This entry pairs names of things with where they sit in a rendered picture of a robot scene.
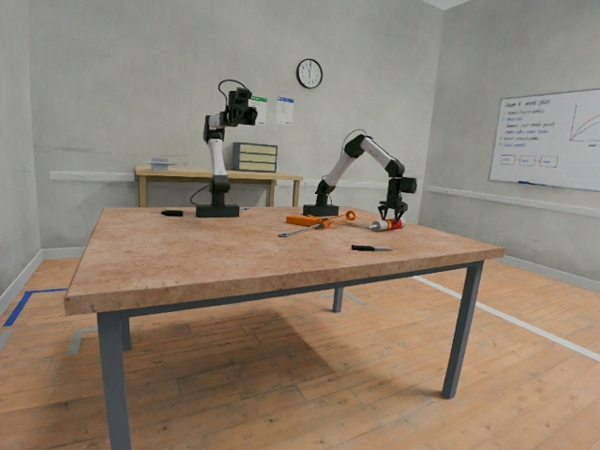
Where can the red and grey cylinder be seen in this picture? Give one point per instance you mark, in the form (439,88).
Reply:
(387,224)

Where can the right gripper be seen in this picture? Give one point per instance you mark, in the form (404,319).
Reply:
(241,107)

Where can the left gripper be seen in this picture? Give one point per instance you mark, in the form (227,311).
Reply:
(393,202)

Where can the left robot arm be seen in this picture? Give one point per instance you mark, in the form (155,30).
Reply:
(391,165)

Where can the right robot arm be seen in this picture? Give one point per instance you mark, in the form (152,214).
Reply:
(214,138)

